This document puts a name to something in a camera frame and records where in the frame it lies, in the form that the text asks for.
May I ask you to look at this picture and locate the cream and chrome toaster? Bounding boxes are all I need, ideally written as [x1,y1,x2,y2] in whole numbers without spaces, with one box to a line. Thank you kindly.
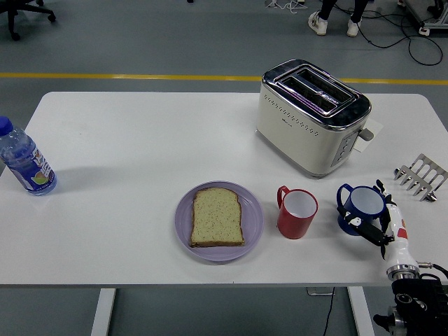
[254,58,375,179]

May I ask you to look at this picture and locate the metal toast rack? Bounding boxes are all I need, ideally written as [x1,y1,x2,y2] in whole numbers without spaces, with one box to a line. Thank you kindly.
[393,153,448,202]

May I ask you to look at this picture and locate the black floor cable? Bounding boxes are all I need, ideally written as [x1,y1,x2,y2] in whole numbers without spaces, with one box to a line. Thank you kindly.
[330,0,445,67]

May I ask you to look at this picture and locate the blue cup white inside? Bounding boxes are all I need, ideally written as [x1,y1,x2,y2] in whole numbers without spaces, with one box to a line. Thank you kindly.
[336,183,387,236]

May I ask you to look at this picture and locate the white paper card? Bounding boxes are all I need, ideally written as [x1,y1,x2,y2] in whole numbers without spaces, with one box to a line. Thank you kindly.
[353,118,384,154]

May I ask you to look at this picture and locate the metal equipment frame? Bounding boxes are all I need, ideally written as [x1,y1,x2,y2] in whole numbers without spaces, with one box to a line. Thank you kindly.
[398,0,448,36]

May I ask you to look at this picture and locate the grey table control box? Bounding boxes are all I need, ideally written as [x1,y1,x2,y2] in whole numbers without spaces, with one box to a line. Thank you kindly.
[307,286,336,297]

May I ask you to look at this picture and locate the black office chair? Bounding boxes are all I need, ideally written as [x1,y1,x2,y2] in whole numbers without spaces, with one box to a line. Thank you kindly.
[0,0,57,42]

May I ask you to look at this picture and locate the white floor cables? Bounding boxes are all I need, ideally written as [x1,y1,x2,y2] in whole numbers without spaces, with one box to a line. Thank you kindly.
[265,0,307,15]

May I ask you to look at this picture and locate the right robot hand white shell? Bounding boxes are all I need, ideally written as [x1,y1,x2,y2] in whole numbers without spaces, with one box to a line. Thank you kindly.
[337,179,419,272]

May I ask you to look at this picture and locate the red cup white inside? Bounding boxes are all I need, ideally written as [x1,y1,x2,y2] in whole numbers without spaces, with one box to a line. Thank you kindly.
[276,185,319,241]

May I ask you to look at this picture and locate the white table leg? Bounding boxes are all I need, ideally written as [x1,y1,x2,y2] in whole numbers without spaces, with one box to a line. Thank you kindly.
[90,288,117,336]
[346,286,375,336]

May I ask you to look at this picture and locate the bread slice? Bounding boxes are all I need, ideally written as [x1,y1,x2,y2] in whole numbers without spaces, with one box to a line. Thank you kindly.
[189,187,246,249]

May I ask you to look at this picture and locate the water bottle blue cap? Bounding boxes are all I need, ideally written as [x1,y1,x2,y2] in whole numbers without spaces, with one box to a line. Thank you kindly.
[0,116,58,196]

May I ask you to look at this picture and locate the person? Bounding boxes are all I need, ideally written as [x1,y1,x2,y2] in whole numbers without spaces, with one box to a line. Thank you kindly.
[307,0,370,38]

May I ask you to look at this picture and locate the purple plate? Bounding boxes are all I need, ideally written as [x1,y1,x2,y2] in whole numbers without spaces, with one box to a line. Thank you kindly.
[174,180,265,263]

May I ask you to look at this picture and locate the black cable under table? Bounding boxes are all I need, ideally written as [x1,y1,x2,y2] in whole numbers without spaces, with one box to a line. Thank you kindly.
[321,286,336,336]

